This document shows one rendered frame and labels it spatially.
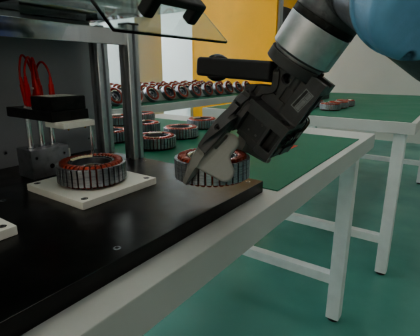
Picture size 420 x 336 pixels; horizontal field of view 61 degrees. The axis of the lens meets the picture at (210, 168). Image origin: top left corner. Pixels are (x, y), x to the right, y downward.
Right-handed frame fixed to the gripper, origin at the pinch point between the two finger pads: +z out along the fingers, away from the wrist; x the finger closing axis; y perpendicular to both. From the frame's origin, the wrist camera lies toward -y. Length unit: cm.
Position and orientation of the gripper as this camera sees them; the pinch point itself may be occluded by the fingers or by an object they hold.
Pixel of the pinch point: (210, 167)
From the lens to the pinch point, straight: 53.2
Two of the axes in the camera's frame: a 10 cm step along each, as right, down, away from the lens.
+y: 6.8, 6.6, -3.1
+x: 5.7, -2.2, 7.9
